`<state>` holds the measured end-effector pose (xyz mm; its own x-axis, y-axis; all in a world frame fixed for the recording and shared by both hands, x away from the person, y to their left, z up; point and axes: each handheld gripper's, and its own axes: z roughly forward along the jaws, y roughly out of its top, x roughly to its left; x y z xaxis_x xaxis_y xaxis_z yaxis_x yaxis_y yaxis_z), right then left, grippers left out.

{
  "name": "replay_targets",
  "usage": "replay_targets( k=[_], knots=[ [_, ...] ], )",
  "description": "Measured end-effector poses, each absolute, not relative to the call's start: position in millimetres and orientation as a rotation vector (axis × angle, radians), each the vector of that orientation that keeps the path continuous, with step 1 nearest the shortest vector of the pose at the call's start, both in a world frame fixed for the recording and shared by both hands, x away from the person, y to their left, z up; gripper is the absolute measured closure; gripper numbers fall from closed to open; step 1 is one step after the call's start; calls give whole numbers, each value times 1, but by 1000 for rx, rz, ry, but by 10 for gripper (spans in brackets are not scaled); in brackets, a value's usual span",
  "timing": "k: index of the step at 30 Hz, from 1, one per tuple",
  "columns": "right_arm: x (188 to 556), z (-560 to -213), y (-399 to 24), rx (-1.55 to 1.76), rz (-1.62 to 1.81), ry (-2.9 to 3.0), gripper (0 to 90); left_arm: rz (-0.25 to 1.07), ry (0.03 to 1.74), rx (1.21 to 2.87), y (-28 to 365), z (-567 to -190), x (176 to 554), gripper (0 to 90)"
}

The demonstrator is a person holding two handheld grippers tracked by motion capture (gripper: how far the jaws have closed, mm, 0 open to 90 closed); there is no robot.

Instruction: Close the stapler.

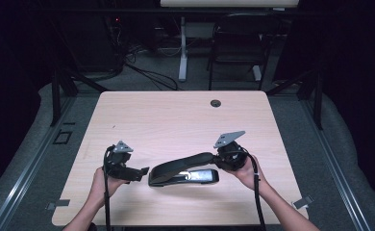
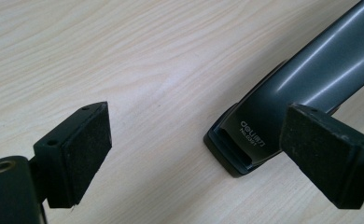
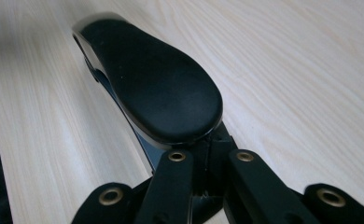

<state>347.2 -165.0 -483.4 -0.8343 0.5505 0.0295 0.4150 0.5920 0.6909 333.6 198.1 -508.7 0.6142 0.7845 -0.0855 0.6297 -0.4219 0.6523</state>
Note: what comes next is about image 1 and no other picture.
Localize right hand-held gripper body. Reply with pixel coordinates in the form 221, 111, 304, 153
212, 130, 251, 172

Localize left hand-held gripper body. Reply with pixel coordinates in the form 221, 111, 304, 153
104, 140, 136, 181

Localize black stapler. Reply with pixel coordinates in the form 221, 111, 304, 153
147, 151, 220, 188

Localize person's right hand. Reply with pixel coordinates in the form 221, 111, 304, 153
225, 154, 269, 193

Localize person's left hand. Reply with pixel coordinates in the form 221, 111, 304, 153
90, 167, 129, 207

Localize black metal stand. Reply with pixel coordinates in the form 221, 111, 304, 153
48, 65, 111, 128
264, 67, 325, 131

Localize white desk leg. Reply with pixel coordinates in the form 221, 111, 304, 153
178, 15, 189, 83

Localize grey floor padding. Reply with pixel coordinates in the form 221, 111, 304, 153
0, 82, 62, 213
316, 91, 375, 225

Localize black chair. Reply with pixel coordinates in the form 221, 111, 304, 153
206, 13, 282, 91

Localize white desk top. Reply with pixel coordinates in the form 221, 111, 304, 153
159, 0, 301, 9

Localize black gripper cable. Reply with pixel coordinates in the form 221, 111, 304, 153
237, 145, 267, 231
102, 144, 117, 231

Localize grey table corner bracket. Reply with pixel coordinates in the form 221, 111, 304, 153
291, 194, 315, 210
45, 198, 71, 212

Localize black floor cables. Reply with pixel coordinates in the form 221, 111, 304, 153
123, 44, 181, 92

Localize aluminium floor rail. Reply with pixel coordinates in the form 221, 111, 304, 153
0, 95, 78, 231
302, 97, 373, 231

